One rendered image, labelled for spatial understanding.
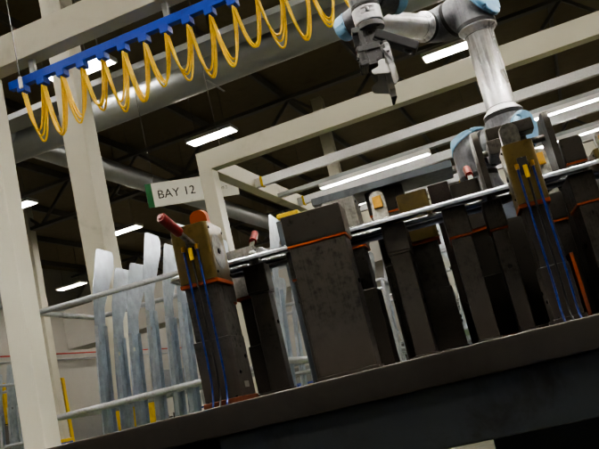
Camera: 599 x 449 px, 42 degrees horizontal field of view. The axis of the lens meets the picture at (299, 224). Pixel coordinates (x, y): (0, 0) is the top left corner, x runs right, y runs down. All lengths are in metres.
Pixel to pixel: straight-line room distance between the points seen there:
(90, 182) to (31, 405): 4.83
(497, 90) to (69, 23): 3.70
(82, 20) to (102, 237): 4.42
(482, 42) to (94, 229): 7.60
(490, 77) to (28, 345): 3.72
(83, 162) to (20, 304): 4.66
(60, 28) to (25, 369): 2.23
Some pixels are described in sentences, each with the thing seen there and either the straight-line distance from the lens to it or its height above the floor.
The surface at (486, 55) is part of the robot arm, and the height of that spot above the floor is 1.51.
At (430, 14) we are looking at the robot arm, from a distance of 2.50.
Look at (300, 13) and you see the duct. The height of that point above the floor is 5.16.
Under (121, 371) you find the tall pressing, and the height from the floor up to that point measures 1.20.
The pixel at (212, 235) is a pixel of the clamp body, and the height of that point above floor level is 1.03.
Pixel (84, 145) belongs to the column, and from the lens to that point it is 9.86.
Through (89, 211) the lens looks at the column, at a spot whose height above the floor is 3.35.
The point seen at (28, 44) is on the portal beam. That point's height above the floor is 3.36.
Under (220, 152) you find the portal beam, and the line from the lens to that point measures 8.65.
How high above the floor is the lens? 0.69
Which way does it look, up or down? 12 degrees up
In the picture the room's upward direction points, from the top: 14 degrees counter-clockwise
